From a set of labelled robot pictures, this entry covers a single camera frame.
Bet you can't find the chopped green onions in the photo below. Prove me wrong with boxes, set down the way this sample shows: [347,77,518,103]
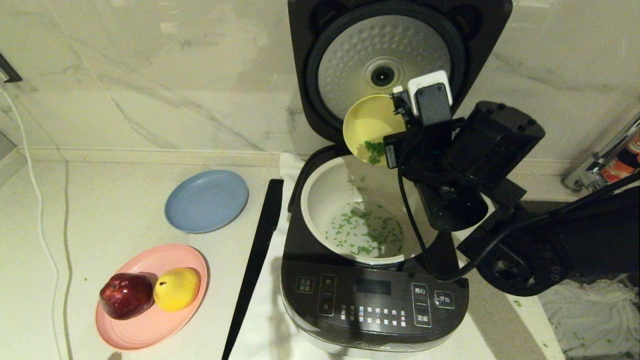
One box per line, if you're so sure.
[325,141,405,257]

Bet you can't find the yellow bowl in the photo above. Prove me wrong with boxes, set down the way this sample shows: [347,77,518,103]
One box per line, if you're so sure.
[343,94,408,167]

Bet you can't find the chrome faucet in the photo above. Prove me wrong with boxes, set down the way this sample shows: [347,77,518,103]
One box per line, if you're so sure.
[560,112,640,194]

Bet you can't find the orange dish soap bottle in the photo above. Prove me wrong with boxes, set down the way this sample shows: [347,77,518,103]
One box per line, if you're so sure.
[600,134,640,184]

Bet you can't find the black flat strip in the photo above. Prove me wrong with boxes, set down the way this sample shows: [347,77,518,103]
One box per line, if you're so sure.
[221,179,285,360]

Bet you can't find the blue plate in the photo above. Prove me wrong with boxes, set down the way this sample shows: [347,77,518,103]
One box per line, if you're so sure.
[165,170,249,234]

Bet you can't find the white speckled cloth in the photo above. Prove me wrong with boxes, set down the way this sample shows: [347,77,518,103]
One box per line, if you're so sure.
[537,280,640,359]

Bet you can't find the yellow pear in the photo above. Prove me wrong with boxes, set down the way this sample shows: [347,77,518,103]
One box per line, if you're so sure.
[153,267,201,312]

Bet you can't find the pink plate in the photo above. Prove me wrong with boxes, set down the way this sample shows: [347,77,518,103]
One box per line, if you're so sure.
[96,243,209,351]

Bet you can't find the red apple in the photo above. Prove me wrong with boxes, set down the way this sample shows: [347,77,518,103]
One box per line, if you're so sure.
[99,272,155,321]

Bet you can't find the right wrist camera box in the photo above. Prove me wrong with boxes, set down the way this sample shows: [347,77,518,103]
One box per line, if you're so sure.
[406,70,454,127]

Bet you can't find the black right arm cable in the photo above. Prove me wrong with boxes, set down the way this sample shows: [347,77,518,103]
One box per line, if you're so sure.
[396,150,551,282]

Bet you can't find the white cable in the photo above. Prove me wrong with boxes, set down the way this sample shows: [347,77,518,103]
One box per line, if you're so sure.
[0,87,67,360]

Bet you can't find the black wall socket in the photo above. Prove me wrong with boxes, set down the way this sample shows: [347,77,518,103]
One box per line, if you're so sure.
[0,52,24,85]

